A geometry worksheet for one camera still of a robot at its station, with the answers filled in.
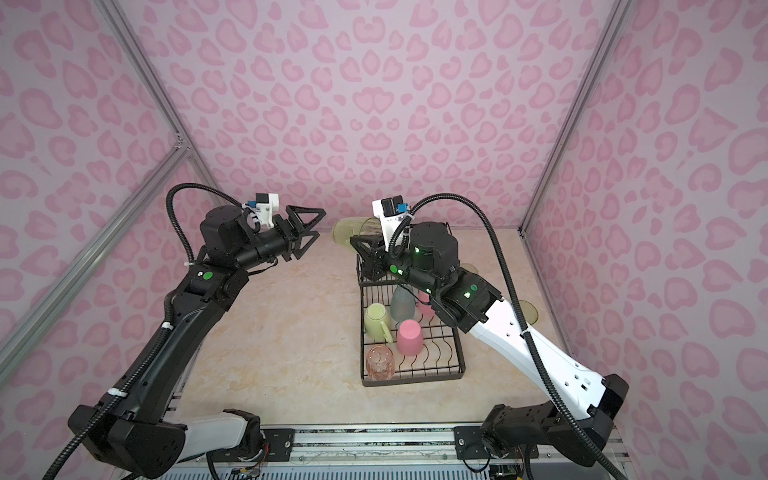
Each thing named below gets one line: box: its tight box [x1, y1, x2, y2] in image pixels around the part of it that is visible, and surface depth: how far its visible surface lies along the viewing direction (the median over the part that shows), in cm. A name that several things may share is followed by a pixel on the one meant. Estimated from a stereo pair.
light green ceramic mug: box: [364, 302, 393, 344], surface depth 85 cm
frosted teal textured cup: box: [390, 285, 416, 323], surface depth 91 cm
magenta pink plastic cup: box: [397, 319, 424, 357], surface depth 82 cm
